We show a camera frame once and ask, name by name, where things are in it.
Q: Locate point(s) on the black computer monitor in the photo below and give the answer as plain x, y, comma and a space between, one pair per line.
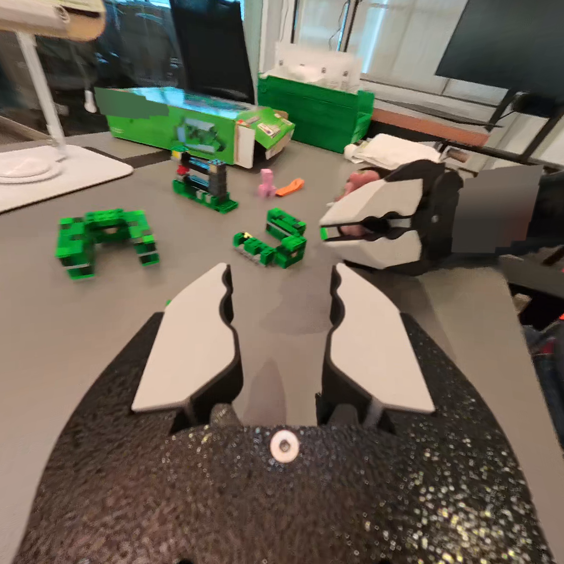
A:
506, 39

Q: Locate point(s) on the pink brick pig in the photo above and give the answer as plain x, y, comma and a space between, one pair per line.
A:
266, 185

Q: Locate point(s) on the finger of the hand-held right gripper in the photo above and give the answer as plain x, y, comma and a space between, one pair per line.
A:
387, 246
374, 200

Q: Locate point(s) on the green plastic crate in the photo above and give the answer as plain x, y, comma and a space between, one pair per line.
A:
315, 112

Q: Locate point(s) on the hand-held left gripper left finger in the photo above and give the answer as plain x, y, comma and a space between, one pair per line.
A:
189, 348

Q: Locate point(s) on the green cardboard toy box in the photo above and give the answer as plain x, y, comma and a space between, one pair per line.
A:
198, 127

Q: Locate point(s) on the green curved brick build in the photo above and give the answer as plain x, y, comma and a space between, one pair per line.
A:
282, 242

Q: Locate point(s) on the black monitor stand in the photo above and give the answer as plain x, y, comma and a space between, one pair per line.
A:
528, 114

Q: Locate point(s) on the small green brick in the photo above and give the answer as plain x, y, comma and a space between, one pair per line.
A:
324, 232

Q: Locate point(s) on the green brick creature build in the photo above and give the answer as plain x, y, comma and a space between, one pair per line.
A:
105, 238

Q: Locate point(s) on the white desk lamp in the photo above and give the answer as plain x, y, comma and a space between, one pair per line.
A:
48, 167

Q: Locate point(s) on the white paper bags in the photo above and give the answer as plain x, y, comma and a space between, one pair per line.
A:
317, 66

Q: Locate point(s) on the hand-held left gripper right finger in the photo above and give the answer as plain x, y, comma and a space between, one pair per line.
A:
374, 352

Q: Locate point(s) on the person's right hand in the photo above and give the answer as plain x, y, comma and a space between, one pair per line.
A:
362, 180

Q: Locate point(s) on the dark tower brick build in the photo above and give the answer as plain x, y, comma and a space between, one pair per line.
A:
205, 187

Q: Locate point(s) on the person's dark clothing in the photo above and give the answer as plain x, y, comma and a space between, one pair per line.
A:
546, 343

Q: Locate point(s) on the white crumpled cloth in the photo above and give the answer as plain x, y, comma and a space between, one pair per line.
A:
396, 152

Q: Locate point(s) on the brown cylinder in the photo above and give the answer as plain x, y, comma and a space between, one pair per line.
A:
456, 154

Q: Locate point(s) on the orange brick separator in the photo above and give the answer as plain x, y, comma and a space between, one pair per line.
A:
291, 187

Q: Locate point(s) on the grey desk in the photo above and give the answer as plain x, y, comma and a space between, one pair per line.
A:
110, 343

